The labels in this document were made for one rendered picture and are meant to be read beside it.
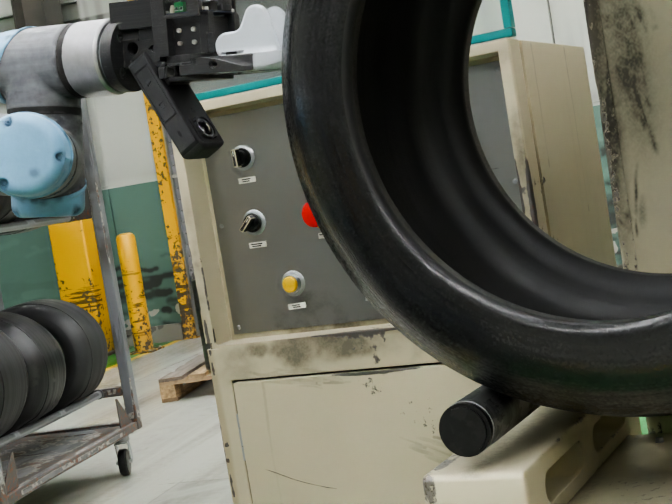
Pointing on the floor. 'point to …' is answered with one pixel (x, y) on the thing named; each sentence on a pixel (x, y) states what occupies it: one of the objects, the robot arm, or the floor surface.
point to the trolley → (43, 383)
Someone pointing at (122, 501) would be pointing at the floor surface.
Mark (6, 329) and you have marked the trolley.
